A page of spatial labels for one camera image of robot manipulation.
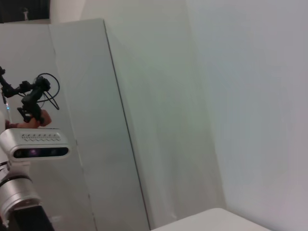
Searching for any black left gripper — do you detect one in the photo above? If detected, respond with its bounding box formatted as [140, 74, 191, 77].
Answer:
[11, 204, 55, 231]

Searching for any reddish brown object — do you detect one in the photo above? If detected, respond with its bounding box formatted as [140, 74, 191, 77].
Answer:
[6, 109, 53, 130]

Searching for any dark window opening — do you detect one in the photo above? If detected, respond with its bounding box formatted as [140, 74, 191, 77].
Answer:
[0, 0, 51, 24]

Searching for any silver left camera bracket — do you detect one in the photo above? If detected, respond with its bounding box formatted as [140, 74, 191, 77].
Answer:
[0, 160, 31, 180]

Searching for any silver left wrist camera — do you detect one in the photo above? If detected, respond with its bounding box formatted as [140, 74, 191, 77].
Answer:
[0, 128, 72, 161]

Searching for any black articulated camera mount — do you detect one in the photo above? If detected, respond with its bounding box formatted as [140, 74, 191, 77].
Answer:
[0, 66, 52, 126]

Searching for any black looped cable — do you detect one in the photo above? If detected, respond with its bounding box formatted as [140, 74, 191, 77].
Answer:
[36, 73, 61, 111]

